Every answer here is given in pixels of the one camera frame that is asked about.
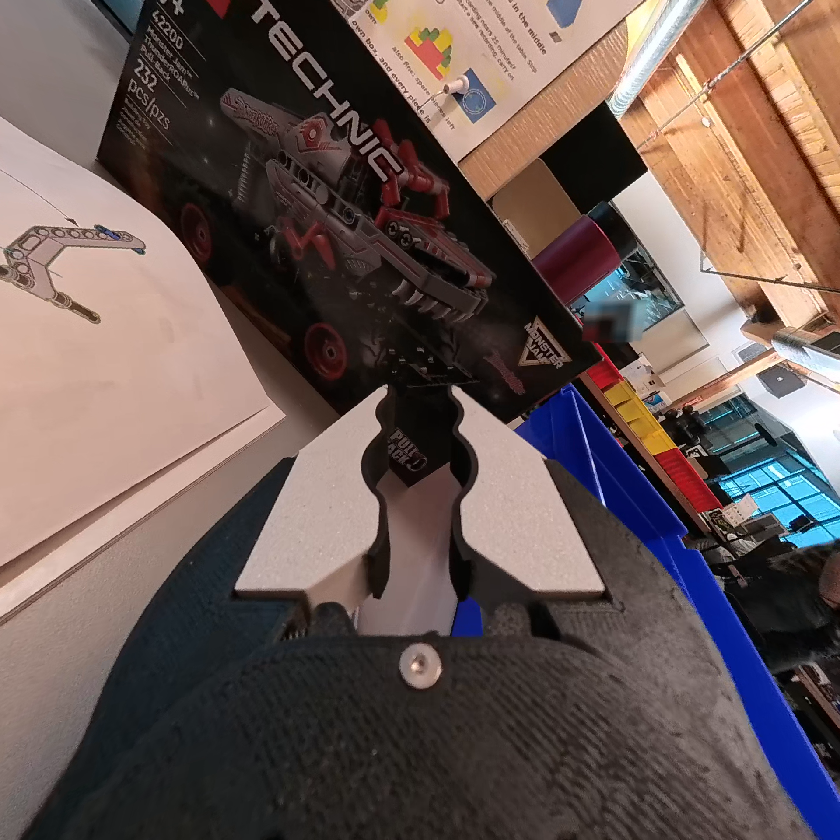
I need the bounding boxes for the large grid window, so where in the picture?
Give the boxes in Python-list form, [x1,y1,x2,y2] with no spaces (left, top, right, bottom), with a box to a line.
[699,394,840,549]

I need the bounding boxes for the black square speaker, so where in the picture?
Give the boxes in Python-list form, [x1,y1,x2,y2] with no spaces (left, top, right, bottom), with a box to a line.
[758,364,808,398]

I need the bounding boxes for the yellow storage bins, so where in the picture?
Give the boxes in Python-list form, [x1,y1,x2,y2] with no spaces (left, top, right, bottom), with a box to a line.
[604,381,677,454]

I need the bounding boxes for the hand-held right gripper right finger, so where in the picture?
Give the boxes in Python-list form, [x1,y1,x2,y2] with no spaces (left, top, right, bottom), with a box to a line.
[448,385,606,611]

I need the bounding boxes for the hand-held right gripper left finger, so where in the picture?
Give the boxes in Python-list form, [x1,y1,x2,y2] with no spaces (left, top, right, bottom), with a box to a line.
[234,385,395,610]

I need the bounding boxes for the red storage bins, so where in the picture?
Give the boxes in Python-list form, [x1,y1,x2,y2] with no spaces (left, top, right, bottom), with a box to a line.
[656,449,723,513]

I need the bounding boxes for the brown cardboard board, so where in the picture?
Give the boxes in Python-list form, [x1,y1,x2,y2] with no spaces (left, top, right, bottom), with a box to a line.
[459,13,631,201]

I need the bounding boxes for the maroon cylinder bottle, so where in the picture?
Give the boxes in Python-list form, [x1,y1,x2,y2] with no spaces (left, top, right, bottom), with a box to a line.
[532,215,623,306]

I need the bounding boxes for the beige panel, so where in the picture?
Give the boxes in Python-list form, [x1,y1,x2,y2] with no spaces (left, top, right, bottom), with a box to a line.
[492,157,581,253]

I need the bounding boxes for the black panel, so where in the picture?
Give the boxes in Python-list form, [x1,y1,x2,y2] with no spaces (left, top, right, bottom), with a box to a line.
[545,101,647,214]

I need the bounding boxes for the printed instruction sheet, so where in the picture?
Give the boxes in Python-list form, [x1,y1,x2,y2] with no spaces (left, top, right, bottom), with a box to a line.
[328,0,647,148]

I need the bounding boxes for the silver ceiling duct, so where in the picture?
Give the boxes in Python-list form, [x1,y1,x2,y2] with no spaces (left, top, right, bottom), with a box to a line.
[771,328,840,395]
[607,0,713,119]

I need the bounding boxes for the black toy truck set box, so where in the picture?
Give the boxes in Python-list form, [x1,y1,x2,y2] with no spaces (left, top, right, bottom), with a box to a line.
[97,0,601,424]

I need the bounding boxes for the white peg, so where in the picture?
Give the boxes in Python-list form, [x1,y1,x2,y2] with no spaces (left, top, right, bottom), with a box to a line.
[427,74,470,109]

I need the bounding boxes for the white instruction booklet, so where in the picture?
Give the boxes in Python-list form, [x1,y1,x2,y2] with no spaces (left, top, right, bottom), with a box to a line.
[0,117,287,624]

